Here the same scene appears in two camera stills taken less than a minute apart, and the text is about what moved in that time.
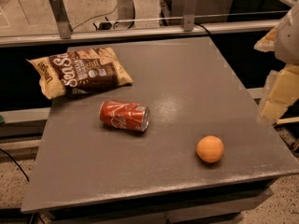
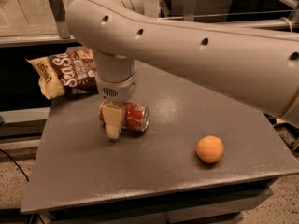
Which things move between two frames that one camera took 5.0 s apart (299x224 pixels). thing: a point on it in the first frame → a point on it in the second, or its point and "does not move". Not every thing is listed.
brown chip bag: x=82 y=71 does not move
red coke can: x=124 y=115 does not move
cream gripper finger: x=281 y=90 → x=115 y=81
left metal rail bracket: x=61 y=15 does not move
